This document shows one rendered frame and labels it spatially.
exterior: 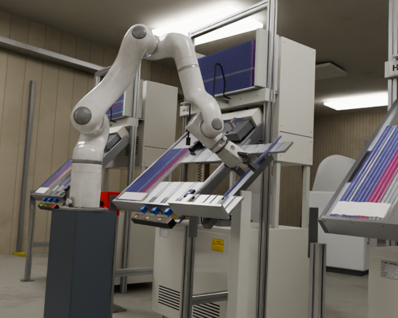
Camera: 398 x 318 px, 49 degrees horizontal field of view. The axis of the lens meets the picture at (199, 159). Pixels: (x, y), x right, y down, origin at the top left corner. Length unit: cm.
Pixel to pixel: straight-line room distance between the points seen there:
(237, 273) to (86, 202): 68
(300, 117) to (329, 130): 789
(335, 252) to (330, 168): 95
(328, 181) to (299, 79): 275
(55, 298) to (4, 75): 411
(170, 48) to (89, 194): 67
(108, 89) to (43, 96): 405
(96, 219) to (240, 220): 59
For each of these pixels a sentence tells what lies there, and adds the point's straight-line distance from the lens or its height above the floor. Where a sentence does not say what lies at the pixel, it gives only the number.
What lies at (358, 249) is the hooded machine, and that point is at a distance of 519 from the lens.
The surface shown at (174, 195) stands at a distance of 225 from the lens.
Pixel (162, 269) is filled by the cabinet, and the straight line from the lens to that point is 276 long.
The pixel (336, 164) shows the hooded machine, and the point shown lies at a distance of 531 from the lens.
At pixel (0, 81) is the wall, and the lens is 562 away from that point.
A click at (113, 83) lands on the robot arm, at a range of 181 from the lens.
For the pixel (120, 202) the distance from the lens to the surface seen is 255.
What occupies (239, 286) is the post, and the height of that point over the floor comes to 41.
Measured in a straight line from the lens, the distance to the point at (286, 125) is 259.
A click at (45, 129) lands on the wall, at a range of 579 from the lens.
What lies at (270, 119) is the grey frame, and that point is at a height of 121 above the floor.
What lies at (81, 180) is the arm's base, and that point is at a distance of 177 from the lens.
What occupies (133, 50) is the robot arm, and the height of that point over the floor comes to 133.
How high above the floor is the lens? 78
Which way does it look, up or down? 5 degrees up
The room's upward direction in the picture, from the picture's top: 3 degrees clockwise
